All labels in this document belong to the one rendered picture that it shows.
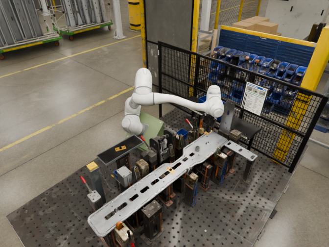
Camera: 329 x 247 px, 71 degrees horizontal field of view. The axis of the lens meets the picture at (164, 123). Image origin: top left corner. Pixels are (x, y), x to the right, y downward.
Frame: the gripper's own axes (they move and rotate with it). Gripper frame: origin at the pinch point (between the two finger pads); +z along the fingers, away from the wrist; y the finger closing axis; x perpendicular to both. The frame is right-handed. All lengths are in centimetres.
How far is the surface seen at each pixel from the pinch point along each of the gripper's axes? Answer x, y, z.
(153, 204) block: -79, 16, 14
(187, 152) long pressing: -21.6, -4.6, 17.5
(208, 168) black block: -22.4, 19.4, 18.6
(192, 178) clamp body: -43.6, 20.1, 13.1
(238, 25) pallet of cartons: 382, -203, 16
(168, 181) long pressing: -57, 7, 17
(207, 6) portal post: 347, -272, -20
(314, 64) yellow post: 58, 47, -56
